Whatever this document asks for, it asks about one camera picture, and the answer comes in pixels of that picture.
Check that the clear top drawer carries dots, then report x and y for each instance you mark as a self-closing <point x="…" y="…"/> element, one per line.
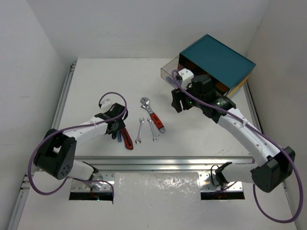
<point x="169" y="67"/>

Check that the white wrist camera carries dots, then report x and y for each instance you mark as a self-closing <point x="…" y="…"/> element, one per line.
<point x="106" y="105"/>
<point x="184" y="77"/>

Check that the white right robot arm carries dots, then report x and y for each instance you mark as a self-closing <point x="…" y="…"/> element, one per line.
<point x="272" y="163"/>

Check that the aluminium rail frame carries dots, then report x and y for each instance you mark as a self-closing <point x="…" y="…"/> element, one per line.
<point x="157" y="184"/>

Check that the small chrome open-end wrench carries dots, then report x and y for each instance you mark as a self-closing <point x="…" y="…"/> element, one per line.
<point x="138" y="139"/>
<point x="155" y="137"/>

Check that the teal drawer cabinet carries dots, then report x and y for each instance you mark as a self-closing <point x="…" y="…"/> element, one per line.
<point x="228" y="69"/>

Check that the black handled adjustable wrench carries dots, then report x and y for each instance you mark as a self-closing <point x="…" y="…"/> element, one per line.
<point x="114" y="134"/>

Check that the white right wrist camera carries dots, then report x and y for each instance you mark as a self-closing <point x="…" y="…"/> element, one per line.
<point x="184" y="77"/>

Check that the red handled adjustable wrench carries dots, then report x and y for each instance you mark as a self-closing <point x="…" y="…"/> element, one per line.
<point x="145" y="104"/>

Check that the blue red screwdriver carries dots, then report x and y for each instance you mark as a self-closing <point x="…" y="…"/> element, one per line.
<point x="170" y="81"/>

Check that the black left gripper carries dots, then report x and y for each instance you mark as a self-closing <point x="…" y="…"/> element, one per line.
<point x="117" y="127"/>

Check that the red black utility knife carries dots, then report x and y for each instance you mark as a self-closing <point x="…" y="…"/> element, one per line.
<point x="127" y="139"/>

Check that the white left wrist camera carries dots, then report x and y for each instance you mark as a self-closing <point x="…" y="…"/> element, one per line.
<point x="106" y="105"/>

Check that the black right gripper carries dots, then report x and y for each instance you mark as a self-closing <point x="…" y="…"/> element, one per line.
<point x="178" y="95"/>

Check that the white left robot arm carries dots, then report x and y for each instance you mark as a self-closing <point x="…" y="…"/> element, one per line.
<point x="57" y="155"/>

